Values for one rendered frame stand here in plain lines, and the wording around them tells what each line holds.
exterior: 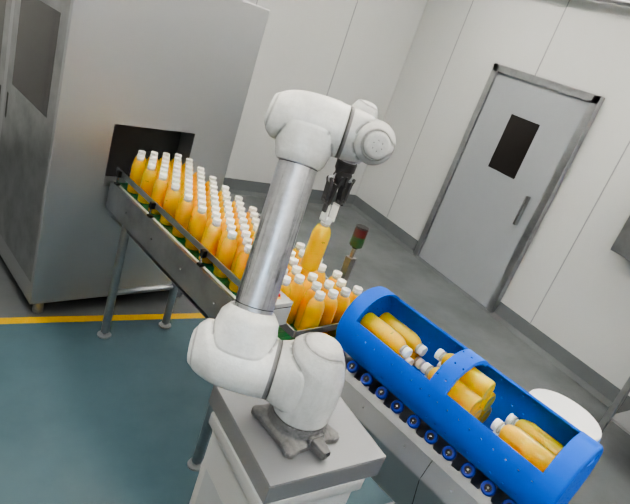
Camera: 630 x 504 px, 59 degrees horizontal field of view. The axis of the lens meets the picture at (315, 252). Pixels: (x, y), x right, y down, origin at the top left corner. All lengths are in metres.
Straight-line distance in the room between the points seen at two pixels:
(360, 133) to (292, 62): 5.04
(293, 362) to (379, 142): 0.56
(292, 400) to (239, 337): 0.20
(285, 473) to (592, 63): 4.85
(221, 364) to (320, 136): 0.59
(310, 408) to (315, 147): 0.63
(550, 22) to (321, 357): 5.06
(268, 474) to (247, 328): 0.34
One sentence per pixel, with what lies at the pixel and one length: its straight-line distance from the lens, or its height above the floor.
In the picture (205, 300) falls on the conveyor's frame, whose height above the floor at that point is 0.79.
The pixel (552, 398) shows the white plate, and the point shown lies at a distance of 2.37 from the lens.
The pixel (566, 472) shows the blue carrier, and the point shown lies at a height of 1.18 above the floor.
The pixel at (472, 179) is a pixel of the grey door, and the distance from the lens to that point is 6.06.
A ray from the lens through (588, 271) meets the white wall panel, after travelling 5.35.
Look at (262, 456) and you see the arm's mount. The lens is 1.43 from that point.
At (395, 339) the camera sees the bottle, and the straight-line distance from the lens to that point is 1.95.
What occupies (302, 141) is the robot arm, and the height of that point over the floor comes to 1.77.
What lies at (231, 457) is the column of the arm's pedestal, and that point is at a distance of 1.51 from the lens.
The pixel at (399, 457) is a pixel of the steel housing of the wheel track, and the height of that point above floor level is 0.84.
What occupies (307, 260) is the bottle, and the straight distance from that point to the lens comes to 2.07.
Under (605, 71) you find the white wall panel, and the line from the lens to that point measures 5.58.
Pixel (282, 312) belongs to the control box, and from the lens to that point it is 2.02.
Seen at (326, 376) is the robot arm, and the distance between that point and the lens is 1.34.
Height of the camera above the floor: 2.02
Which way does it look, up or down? 22 degrees down
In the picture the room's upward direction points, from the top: 20 degrees clockwise
